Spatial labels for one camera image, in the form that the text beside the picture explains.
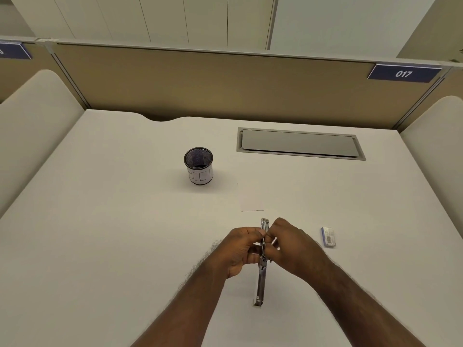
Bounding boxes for person's right hand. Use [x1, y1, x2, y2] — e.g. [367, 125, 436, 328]
[264, 217, 336, 281]

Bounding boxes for person's left hand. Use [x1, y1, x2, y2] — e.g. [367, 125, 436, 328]
[206, 227, 268, 281]

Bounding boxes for small box of staples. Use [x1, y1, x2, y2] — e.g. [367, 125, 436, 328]
[320, 226, 338, 247]

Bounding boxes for white metal stapler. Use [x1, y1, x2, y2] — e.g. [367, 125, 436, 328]
[253, 217, 271, 308]

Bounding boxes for white paper sheet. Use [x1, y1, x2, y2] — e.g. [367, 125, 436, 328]
[238, 184, 265, 212]

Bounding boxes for person's right forearm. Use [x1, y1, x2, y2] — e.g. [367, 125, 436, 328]
[305, 262, 426, 347]

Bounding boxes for person's left forearm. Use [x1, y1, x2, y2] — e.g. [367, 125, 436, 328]
[130, 263, 231, 347]

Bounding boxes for black mesh pen holder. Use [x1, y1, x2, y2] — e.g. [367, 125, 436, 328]
[183, 147, 214, 186]

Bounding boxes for white curved desk divider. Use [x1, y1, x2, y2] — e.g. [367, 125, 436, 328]
[0, 69, 86, 219]
[399, 95, 463, 239]

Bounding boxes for long beige partition panel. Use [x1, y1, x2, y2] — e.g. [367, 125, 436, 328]
[36, 38, 453, 131]

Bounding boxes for blue number sign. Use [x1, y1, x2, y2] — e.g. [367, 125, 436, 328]
[367, 63, 443, 83]
[0, 41, 32, 60]

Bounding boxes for beige side partition panel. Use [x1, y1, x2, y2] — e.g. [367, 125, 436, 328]
[0, 39, 91, 111]
[394, 65, 463, 131]

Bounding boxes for white tall cabinet row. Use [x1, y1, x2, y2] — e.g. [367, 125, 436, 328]
[0, 0, 279, 51]

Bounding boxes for grey desk cable hatch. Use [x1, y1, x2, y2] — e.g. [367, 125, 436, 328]
[236, 127, 367, 161]

